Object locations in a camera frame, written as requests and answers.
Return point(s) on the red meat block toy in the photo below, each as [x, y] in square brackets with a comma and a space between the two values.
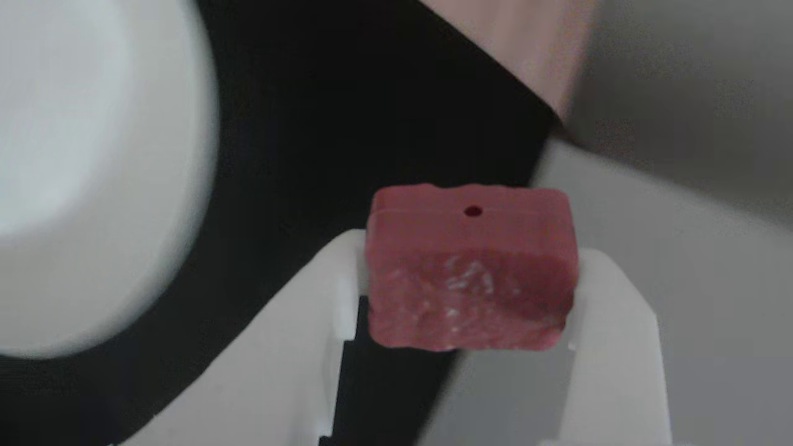
[471, 279]

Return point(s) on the white round plate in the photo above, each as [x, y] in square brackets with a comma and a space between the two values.
[80, 155]

